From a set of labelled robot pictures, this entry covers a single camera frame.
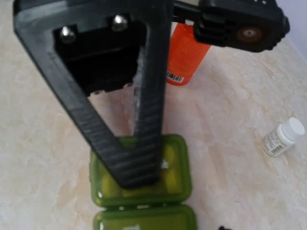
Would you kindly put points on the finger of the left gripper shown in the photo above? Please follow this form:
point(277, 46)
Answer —
point(84, 46)

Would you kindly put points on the orange pill bottle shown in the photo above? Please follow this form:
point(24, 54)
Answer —
point(185, 55)

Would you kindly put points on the green weekly pill organizer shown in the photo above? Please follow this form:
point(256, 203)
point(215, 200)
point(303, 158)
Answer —
point(156, 207)

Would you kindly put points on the small white pill bottle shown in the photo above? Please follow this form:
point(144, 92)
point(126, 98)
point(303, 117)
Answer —
point(283, 137)

